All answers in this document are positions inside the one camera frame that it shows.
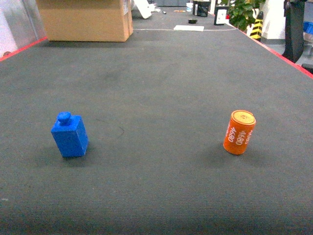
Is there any black office chair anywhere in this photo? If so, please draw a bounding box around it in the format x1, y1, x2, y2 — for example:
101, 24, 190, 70
282, 0, 313, 63

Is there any white flat board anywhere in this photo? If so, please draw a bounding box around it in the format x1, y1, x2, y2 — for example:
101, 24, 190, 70
174, 25, 204, 32

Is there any potted green plant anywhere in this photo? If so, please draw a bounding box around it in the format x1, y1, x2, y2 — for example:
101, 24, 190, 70
221, 0, 266, 31

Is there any yellow black striped cone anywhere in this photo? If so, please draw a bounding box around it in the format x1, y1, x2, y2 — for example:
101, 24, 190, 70
249, 11, 264, 42

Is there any orange cylindrical cap 4680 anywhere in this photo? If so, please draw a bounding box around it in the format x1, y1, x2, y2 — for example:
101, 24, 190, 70
223, 110, 256, 155

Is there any blue block part with knob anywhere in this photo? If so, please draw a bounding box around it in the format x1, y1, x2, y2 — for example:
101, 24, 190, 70
51, 112, 89, 158

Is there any small black round object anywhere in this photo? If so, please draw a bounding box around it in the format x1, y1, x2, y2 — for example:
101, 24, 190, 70
188, 19, 198, 24

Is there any large cardboard box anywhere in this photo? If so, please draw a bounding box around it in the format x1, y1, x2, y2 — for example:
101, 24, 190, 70
36, 0, 133, 42

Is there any white framed sign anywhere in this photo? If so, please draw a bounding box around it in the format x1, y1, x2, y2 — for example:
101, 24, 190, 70
214, 7, 227, 25

